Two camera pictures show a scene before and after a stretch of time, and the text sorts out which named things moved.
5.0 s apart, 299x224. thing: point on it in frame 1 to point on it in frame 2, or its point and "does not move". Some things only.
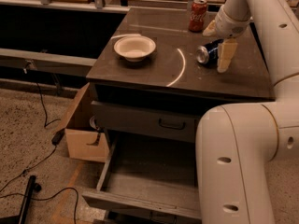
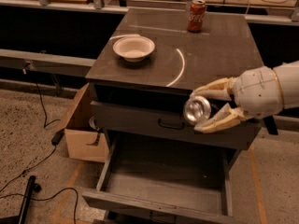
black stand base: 21,217 does not move
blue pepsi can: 207,54 to 197,109
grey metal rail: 34,62 does not move
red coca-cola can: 196,20 does not move
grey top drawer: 146,122 does not move
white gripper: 228,26 to 256,92
